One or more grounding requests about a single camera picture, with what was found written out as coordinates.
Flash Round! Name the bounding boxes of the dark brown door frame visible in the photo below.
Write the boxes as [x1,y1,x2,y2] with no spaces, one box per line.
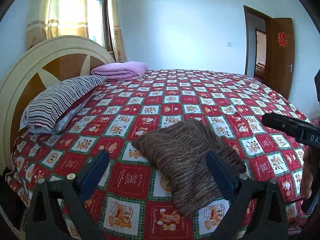
[244,5,271,77]

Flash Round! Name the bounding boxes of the red checkered cartoon bedspread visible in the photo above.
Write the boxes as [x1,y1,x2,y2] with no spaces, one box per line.
[6,70,308,239]

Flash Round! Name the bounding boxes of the red paper door decoration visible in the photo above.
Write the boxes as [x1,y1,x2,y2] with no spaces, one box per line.
[277,31,288,47]

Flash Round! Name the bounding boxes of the window with frame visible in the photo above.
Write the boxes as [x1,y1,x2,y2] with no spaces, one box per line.
[87,0,105,47]

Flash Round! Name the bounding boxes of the brown wooden door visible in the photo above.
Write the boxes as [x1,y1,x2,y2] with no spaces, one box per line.
[264,18,295,99]

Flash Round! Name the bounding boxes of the cream and brown headboard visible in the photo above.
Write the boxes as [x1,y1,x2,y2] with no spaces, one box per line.
[1,36,114,171]

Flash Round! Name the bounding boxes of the person's right hand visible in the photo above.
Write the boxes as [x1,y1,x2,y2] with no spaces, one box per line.
[300,147,317,199]

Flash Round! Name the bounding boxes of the yellow patterned curtain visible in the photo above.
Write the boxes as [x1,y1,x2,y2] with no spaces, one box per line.
[25,0,88,50]

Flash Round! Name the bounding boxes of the striped pillow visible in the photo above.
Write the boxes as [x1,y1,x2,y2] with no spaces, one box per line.
[20,75,106,133]

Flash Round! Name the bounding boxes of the folded purple blanket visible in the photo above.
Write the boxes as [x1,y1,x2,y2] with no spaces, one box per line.
[91,61,148,80]

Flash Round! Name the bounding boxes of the brown knitted sweater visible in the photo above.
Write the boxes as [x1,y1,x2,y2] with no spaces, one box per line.
[132,118,246,217]

